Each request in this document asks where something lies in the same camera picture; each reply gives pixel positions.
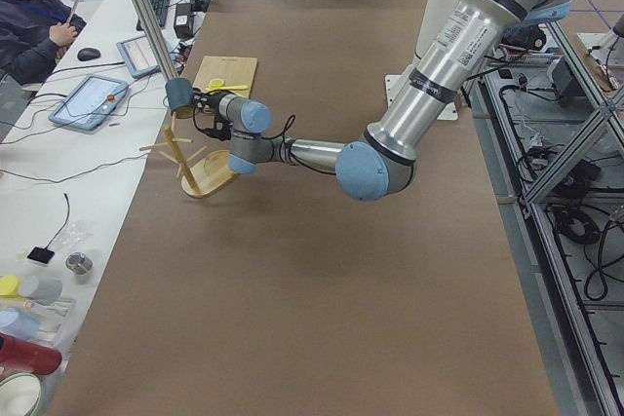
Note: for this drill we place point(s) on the grey cup lying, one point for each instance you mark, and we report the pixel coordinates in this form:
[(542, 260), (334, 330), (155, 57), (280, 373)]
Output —
[(41, 290)]

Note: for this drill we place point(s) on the black keyboard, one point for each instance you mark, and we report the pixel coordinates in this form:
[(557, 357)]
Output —
[(160, 8)]

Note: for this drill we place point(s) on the red thermos bottle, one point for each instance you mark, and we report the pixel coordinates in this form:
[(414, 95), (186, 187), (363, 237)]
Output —
[(25, 356)]

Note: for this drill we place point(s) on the teach pendant tablet far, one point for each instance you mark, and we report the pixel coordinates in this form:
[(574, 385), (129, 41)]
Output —
[(138, 56)]

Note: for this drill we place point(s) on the white green-rimmed bowl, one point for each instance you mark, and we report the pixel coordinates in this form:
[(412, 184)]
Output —
[(21, 395)]

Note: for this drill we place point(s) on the bamboo cutting board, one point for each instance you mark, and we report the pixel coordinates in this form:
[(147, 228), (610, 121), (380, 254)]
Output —
[(231, 71)]

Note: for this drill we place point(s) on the seated person in blue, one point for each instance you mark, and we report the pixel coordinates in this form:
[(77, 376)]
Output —
[(35, 35)]

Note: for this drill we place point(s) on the yellow cup lying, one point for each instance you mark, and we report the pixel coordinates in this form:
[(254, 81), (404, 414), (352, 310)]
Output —
[(10, 286)]

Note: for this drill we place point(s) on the blue-grey cup yellow inside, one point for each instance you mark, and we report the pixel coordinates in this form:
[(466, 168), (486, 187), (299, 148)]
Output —
[(180, 95)]

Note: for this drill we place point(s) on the lemon slice by knife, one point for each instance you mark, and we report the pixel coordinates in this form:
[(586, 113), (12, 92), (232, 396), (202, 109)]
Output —
[(216, 84)]

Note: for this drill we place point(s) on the teach pendant tablet near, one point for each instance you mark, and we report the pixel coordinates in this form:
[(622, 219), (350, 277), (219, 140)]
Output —
[(90, 103)]

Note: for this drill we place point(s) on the aluminium frame post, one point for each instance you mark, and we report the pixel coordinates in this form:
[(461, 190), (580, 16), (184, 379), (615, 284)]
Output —
[(156, 40)]

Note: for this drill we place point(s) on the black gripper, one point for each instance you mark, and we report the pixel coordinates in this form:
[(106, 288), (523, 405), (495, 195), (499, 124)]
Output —
[(207, 99)]

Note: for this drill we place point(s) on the yellow plastic knife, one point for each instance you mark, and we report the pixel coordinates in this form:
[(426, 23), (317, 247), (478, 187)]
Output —
[(237, 88)]

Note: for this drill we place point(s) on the light blue cup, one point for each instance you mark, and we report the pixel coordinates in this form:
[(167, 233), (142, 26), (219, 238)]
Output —
[(18, 323)]

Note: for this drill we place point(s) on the wooden cup storage rack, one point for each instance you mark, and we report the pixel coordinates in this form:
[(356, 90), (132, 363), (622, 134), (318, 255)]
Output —
[(200, 174)]

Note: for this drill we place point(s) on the teach pendant tablet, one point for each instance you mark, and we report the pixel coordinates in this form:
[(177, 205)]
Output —
[(138, 56), (90, 103)]

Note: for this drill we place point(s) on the black square sensor pad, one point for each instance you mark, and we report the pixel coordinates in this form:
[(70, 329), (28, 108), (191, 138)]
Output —
[(41, 255)]

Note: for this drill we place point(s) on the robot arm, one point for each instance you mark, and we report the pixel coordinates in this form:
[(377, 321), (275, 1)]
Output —
[(383, 160)]

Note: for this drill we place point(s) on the black power adapter box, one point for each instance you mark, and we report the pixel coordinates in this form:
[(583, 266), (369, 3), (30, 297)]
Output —
[(184, 21)]

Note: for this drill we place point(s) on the black computer mouse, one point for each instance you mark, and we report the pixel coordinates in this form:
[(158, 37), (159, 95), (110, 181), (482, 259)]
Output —
[(88, 53)]

